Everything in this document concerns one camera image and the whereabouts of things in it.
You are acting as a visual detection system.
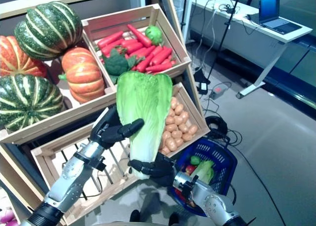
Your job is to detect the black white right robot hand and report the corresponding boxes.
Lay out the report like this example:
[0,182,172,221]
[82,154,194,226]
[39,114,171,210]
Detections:
[127,153,177,187]

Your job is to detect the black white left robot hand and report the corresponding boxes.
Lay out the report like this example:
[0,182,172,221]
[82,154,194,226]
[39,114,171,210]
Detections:
[89,106,145,150]

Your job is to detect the green white napa cabbage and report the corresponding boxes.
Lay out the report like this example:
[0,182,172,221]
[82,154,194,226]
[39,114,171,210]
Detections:
[190,160,215,185]
[116,71,173,180]

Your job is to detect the blue plastic shopping basket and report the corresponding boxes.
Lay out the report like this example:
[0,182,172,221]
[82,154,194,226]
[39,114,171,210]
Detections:
[170,137,238,218]

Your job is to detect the red apple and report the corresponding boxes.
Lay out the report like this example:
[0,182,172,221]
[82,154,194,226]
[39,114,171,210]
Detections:
[185,164,198,177]

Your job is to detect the red bell pepper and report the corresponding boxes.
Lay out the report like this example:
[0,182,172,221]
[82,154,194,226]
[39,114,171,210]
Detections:
[174,188,187,203]

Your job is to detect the wooden slatted cabbage crate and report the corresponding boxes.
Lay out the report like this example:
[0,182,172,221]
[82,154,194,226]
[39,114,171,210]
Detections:
[31,122,140,226]

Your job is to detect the wooden display rack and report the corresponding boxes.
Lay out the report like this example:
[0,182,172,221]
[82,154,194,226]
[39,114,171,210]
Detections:
[0,0,205,226]

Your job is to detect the orange ribbed pumpkin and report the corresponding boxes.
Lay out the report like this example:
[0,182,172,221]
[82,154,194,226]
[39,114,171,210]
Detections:
[58,47,107,105]
[0,35,48,78]

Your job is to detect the dark green broccoli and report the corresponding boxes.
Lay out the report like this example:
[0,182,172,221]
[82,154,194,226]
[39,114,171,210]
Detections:
[102,48,146,85]

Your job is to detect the wooden potato crate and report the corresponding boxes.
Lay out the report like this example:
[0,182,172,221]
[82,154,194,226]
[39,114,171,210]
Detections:
[158,82,211,159]

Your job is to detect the orange red plastic carrot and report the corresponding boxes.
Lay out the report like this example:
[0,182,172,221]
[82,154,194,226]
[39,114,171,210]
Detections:
[136,52,156,73]
[145,62,173,73]
[97,30,124,49]
[127,24,153,48]
[150,47,173,66]

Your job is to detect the green striped pumpkin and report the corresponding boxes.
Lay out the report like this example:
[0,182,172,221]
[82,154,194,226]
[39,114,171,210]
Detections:
[0,74,65,133]
[14,1,84,62]

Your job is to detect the black tripod stand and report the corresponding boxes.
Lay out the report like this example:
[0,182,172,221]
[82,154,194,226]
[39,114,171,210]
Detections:
[194,0,245,86]

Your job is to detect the light green lettuce head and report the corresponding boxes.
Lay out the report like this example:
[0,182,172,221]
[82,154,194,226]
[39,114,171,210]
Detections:
[144,25,164,46]

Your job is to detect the wooden carrot crate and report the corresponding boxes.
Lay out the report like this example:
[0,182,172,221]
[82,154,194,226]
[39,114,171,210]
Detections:
[81,3,192,95]

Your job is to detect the white desk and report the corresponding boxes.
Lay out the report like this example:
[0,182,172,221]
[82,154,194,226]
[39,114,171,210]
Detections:
[191,0,314,100]

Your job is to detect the open laptop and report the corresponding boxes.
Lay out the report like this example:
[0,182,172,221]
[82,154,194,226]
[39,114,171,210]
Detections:
[258,0,303,36]

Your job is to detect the black coiled cable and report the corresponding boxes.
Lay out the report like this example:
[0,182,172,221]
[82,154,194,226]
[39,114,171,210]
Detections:
[204,115,228,138]

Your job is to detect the grey power strip red switch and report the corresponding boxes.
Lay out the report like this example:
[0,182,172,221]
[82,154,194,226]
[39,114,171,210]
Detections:
[209,84,230,100]

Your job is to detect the black floor cable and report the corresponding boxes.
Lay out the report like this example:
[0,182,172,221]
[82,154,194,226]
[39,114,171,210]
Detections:
[228,137,287,226]

